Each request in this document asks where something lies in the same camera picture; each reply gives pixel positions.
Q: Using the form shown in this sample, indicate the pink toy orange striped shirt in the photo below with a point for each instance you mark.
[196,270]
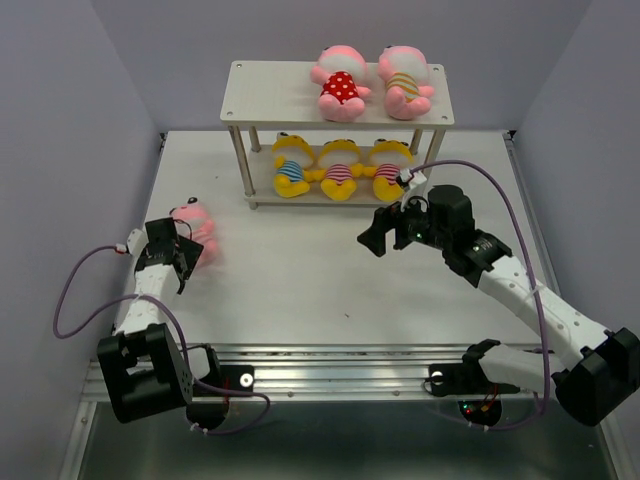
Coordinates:
[405,74]

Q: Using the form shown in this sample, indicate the white two-tier wooden shelf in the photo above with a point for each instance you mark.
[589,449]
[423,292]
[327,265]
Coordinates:
[331,132]

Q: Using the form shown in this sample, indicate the pink toy red polka-dot shirt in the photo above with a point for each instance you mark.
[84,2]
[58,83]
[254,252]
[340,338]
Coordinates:
[342,72]

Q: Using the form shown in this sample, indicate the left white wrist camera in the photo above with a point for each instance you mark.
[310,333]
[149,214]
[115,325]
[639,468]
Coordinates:
[136,242]

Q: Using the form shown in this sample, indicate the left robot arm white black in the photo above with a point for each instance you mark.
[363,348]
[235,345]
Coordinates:
[143,369]

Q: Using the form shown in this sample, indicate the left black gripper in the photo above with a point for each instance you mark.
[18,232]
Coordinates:
[191,252]

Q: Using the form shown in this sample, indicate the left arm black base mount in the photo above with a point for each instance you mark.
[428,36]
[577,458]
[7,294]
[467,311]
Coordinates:
[212,395]

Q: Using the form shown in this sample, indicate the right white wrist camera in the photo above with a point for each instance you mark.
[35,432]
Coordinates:
[412,183]

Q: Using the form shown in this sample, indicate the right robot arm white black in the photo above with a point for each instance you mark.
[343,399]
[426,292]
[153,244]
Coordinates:
[589,369]

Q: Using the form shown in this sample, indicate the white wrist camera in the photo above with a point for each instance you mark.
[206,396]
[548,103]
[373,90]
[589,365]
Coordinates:
[412,183]
[136,242]

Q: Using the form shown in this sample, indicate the yellow toy red stripes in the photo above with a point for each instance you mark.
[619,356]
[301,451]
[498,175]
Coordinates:
[337,168]
[385,160]

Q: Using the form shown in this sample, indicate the yellow toy blue striped shirt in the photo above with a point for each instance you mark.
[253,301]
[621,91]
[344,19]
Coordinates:
[293,161]

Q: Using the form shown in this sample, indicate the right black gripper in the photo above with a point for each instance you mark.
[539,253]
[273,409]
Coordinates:
[384,219]

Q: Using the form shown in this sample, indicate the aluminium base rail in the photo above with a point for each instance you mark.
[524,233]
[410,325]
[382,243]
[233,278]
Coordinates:
[325,373]

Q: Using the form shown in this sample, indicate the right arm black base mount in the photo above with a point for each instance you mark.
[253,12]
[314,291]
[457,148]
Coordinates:
[480,404]

